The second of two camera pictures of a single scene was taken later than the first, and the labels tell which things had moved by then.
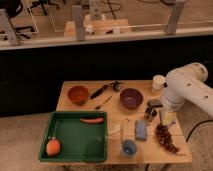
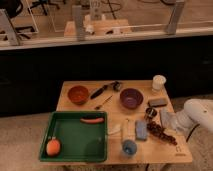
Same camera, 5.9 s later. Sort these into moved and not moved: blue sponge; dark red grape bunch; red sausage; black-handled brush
Moved: dark red grape bunch
Not moved: black-handled brush; blue sponge; red sausage
